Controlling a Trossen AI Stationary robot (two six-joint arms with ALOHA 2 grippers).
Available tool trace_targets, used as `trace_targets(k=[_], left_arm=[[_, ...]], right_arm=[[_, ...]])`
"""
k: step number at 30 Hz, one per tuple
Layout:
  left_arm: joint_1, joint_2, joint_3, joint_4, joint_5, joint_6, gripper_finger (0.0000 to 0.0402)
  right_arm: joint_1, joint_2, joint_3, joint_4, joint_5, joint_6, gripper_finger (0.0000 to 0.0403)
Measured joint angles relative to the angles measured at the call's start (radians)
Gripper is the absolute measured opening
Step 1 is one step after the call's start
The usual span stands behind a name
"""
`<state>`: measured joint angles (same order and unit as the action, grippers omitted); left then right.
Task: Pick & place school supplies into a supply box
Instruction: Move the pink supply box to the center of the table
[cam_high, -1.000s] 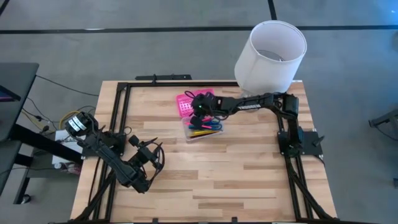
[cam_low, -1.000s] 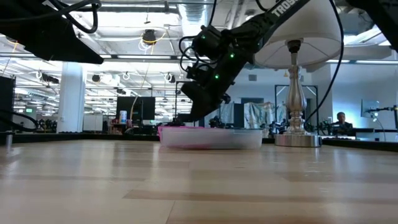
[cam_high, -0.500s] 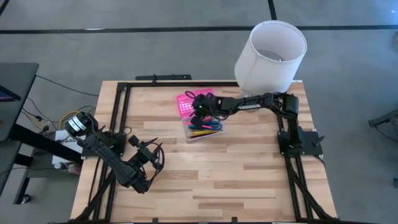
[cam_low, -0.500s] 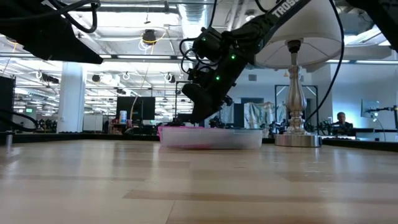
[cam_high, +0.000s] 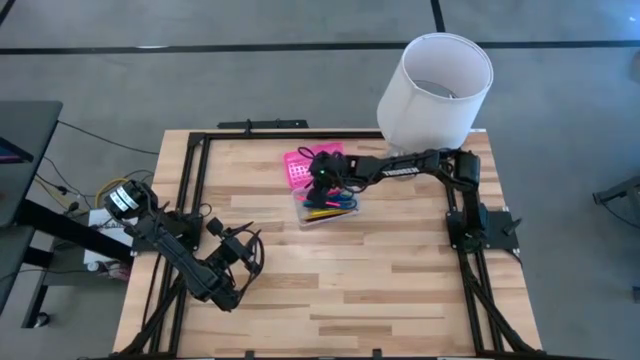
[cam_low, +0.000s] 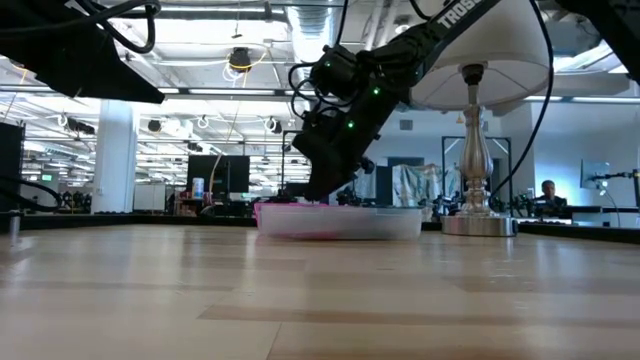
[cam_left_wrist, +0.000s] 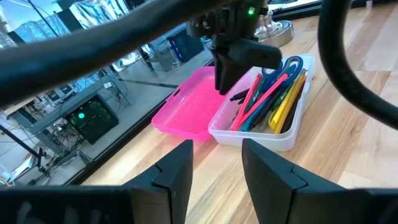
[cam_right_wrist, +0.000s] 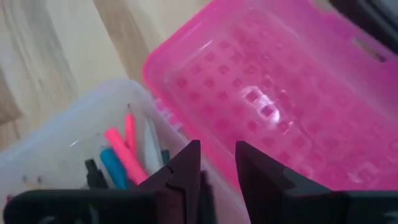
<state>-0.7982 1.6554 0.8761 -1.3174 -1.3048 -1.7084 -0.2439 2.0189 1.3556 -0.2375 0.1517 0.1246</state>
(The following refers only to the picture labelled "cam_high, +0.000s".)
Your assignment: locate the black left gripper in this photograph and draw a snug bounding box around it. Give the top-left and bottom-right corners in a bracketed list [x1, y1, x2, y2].
[204, 216, 261, 281]

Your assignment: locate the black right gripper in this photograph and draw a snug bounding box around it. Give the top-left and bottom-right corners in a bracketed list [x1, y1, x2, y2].
[305, 151, 351, 205]

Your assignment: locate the yellow highlighter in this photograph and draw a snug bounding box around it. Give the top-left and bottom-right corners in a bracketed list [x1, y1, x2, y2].
[305, 208, 354, 219]

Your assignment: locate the pink-lidded clear plastic pencil box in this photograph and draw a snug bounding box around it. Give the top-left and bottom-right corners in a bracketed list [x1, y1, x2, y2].
[283, 142, 362, 229]

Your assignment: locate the white control box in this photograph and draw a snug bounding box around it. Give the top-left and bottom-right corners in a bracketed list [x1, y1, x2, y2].
[83, 203, 147, 266]

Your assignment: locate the white-shade silver table lamp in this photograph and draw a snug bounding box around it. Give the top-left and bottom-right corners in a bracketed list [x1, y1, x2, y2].
[376, 32, 495, 157]

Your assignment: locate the dark grey side desk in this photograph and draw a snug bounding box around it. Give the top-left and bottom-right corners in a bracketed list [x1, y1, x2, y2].
[0, 99, 135, 329]

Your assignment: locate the dark laptop screen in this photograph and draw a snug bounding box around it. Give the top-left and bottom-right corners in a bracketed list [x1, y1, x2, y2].
[0, 135, 35, 166]

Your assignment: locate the grey equipment leg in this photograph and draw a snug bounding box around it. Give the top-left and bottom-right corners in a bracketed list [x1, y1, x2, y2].
[592, 174, 640, 206]

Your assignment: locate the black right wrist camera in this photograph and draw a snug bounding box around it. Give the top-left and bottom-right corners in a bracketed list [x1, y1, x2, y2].
[310, 155, 335, 184]

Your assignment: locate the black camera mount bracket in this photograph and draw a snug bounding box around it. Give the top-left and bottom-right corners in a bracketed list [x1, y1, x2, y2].
[217, 118, 310, 131]

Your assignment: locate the black aluminium table frame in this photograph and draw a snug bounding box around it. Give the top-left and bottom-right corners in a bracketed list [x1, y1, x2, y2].
[117, 130, 541, 360]

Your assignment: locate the yellow cable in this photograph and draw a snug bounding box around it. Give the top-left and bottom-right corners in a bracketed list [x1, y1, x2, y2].
[94, 177, 132, 209]

